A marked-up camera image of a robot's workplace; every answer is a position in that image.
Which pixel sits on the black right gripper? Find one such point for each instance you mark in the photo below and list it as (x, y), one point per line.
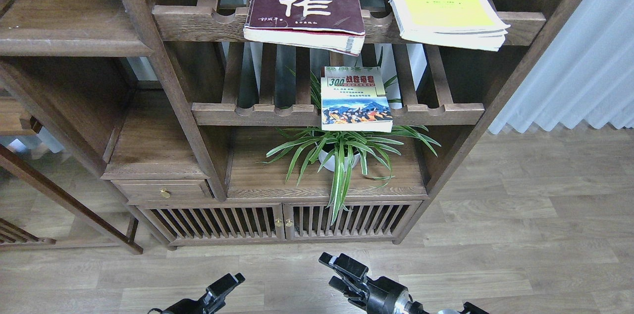
(380, 296)

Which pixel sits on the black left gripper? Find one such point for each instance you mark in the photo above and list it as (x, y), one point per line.
(208, 304)

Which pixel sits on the green cover picture book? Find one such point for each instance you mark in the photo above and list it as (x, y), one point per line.
(354, 99)

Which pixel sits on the brass drawer knob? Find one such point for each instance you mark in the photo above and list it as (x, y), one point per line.
(165, 193)

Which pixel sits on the white plant pot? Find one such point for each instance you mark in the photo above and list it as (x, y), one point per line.
(329, 160)

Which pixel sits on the green spider plant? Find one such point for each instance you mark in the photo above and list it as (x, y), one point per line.
(375, 148)

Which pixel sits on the dark wooden bookshelf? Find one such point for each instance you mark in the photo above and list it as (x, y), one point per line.
(151, 94)

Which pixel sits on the maroon book white characters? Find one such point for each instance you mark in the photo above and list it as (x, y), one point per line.
(334, 25)

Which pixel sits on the yellow green cover book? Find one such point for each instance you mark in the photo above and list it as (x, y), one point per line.
(469, 24)

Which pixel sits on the white pleated curtain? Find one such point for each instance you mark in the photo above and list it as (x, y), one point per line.
(585, 76)

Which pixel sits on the dark wooden chair frame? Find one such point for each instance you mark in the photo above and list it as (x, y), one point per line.
(22, 170)

